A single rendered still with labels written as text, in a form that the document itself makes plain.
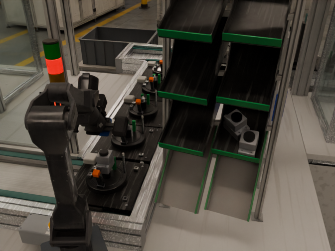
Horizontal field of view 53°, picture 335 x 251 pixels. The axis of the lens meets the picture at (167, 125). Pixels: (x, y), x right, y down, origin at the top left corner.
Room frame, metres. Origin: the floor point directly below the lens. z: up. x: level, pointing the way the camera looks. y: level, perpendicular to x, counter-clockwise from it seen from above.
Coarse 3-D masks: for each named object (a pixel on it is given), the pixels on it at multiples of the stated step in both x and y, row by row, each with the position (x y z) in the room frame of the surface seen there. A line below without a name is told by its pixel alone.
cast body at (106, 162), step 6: (102, 150) 0.90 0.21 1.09; (108, 150) 0.92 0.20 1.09; (96, 156) 0.88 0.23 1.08; (102, 156) 0.88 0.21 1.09; (108, 156) 0.88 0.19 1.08; (102, 162) 0.88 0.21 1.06; (108, 162) 0.88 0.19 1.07; (114, 162) 0.92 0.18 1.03; (96, 168) 0.87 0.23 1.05; (102, 168) 0.87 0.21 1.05; (108, 168) 0.87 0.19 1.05
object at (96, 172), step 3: (99, 168) 0.85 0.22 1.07; (93, 171) 0.82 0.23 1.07; (96, 171) 0.82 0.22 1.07; (99, 171) 0.83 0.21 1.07; (93, 174) 0.82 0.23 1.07; (96, 174) 0.81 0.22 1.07; (99, 174) 0.82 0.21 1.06; (96, 177) 0.83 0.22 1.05; (99, 177) 0.83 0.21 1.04; (96, 180) 0.83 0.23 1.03; (99, 180) 0.83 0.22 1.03; (99, 183) 0.84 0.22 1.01; (102, 183) 0.84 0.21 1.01
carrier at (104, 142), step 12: (132, 132) 1.18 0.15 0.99; (144, 132) 1.21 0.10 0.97; (156, 132) 1.21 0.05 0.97; (96, 144) 1.12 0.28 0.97; (108, 144) 1.12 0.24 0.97; (120, 144) 1.09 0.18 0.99; (132, 144) 1.09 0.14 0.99; (144, 144) 1.12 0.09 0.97; (156, 144) 1.12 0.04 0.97; (120, 156) 1.04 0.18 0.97; (132, 156) 1.04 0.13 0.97; (144, 156) 1.04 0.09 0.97
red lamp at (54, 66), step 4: (48, 60) 1.03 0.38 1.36; (52, 60) 1.03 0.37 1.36; (56, 60) 1.03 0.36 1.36; (60, 60) 1.04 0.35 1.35; (48, 64) 1.03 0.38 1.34; (52, 64) 1.03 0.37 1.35; (56, 64) 1.03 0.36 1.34; (60, 64) 1.04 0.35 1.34; (48, 68) 1.03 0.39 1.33; (52, 68) 1.03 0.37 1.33; (56, 68) 1.03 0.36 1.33; (60, 68) 1.04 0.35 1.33; (48, 72) 1.03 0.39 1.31; (52, 72) 1.03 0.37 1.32; (56, 72) 1.03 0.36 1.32; (60, 72) 1.04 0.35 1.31
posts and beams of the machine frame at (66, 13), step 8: (64, 0) 2.06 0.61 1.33; (64, 8) 2.08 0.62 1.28; (64, 16) 2.06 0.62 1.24; (64, 24) 2.07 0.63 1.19; (72, 24) 2.09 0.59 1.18; (64, 32) 2.07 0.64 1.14; (72, 32) 2.09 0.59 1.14; (72, 40) 2.06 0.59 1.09; (72, 48) 2.06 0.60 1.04; (72, 56) 2.06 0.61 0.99; (72, 64) 2.08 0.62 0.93; (72, 72) 2.07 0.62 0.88
